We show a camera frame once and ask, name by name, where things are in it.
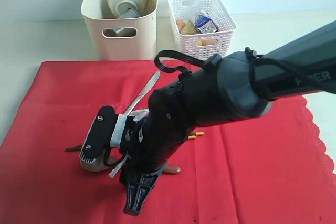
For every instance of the red tablecloth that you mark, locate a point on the red tablecloth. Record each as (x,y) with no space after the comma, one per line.
(268,170)

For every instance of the cream plastic storage bin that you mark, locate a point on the cream plastic storage bin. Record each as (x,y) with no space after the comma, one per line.
(100,21)

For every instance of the yellow cheese wedge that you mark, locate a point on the yellow cheese wedge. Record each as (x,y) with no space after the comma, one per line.
(189,29)

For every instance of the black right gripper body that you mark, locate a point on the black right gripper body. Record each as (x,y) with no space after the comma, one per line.
(150,142)

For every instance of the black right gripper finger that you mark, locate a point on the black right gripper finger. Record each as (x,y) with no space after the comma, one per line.
(138,186)

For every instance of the dark wooden spoon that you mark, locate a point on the dark wooden spoon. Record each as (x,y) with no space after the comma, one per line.
(99,167)

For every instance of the blue white milk carton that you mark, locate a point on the blue white milk carton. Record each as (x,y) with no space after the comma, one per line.
(204,24)

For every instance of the white perforated plastic basket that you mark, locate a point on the white perforated plastic basket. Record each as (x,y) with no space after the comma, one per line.
(186,10)

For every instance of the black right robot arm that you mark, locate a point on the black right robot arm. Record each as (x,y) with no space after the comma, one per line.
(216,91)

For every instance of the stainless steel cup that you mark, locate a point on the stainless steel cup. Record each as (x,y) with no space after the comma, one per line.
(124,27)

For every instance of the stainless steel table knife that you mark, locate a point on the stainless steel table knife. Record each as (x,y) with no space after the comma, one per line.
(149,85)

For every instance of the orange fried chicken piece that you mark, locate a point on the orange fried chicken piece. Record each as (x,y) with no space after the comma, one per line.
(180,24)

